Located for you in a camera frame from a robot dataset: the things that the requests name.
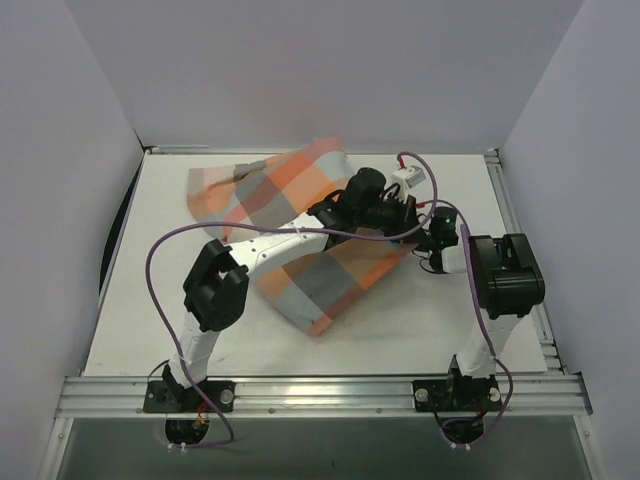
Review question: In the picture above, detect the aluminium frame rail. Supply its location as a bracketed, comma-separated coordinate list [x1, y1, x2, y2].
[145, 145, 500, 157]
[55, 371, 593, 420]

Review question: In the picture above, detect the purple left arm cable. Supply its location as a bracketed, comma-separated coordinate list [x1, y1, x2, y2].
[144, 152, 440, 447]

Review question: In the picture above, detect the aluminium front frame rail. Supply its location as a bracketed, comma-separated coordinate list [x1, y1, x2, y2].
[55, 371, 593, 420]

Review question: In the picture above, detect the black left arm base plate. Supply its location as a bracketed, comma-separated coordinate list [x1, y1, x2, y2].
[142, 380, 236, 414]

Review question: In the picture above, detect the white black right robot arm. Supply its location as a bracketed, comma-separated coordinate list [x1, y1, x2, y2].
[418, 205, 546, 409]

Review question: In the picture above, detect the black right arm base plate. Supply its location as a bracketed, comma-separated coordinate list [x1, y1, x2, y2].
[412, 376, 502, 413]

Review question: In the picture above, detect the aluminium right side rail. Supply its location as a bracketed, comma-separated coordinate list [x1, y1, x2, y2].
[483, 148, 567, 375]

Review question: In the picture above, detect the aluminium back frame rail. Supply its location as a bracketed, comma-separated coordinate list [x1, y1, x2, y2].
[145, 145, 500, 157]

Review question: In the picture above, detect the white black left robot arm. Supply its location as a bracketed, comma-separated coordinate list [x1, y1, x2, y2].
[162, 167, 418, 411]

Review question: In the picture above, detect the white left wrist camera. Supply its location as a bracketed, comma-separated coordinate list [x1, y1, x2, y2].
[391, 166, 426, 193]

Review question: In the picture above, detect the checkered pastel pillowcase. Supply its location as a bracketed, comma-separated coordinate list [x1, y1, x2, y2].
[186, 138, 410, 336]

